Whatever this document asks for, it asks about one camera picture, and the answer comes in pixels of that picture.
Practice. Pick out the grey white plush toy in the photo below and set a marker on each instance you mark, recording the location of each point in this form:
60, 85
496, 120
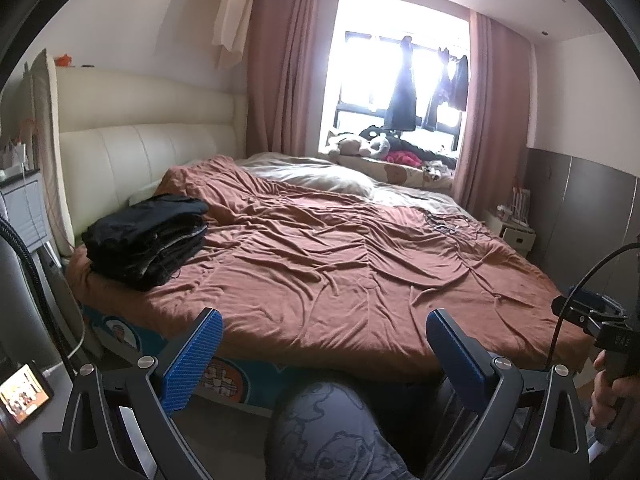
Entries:
352, 145

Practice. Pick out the small orange object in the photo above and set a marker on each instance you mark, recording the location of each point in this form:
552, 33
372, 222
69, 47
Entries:
63, 60

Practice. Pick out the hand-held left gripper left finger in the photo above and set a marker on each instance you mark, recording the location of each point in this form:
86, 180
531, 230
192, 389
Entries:
192, 360

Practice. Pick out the red cloth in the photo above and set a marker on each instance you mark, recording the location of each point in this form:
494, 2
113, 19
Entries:
402, 157

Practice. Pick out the pink curtain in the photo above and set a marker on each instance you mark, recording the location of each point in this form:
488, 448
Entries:
492, 110
290, 60

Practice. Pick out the hanging dark garment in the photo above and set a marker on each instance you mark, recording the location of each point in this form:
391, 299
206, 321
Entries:
452, 85
402, 90

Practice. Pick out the cream padded headboard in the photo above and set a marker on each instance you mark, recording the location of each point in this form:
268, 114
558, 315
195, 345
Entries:
150, 110

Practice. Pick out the phone with lit screen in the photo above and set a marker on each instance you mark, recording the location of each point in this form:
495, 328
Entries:
22, 395

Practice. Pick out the person's right hand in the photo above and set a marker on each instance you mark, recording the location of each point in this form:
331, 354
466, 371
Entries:
599, 400

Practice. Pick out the printed beige window cushion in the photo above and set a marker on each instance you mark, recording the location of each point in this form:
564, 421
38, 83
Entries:
400, 175

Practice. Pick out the bright window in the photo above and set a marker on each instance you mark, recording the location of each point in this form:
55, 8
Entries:
360, 20

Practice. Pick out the black plush toy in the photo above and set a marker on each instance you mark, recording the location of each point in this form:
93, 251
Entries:
380, 132

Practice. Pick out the beige pillow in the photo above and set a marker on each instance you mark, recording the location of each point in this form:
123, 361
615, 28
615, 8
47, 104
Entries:
310, 175

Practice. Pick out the person's leg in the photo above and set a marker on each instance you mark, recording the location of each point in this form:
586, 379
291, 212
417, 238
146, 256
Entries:
330, 435

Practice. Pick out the brown blanket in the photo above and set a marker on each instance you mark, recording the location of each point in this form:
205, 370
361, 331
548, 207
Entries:
325, 270

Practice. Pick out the stack of folded black clothes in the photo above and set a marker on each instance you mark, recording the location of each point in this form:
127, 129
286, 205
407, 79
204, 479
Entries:
135, 260

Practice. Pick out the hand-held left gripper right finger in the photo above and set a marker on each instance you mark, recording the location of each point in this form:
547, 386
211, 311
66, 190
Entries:
455, 355

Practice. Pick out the white bedside cabinet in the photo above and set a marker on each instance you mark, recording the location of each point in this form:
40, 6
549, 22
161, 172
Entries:
517, 235

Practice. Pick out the grey nightstand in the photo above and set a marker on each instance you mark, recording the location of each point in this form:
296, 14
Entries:
25, 210

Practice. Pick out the black cloth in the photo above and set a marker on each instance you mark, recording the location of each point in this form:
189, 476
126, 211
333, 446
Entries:
430, 152

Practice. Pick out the blue cartoon printed bed sheet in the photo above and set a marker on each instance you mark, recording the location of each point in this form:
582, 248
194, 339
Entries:
120, 335

